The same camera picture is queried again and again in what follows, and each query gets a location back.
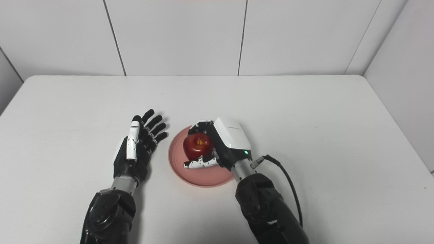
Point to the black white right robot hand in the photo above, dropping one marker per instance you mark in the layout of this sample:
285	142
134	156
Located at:
230	139

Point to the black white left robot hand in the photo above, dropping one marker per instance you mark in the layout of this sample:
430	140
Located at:
132	162

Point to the red apple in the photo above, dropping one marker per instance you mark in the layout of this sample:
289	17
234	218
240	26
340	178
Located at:
197	146

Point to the pink round plate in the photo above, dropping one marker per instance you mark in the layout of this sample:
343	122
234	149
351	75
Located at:
203	178

